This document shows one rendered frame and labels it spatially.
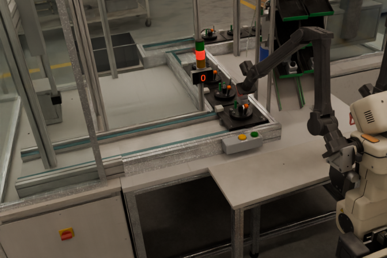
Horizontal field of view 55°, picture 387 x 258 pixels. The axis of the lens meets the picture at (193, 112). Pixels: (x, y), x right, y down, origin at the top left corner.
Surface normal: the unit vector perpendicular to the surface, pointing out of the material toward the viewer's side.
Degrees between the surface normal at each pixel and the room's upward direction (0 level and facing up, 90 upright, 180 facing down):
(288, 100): 45
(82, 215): 90
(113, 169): 90
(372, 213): 82
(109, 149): 0
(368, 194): 90
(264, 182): 0
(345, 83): 90
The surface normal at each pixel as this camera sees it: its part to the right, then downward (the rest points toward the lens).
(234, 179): -0.06, -0.86
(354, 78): 0.30, 0.47
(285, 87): 0.04, -0.25
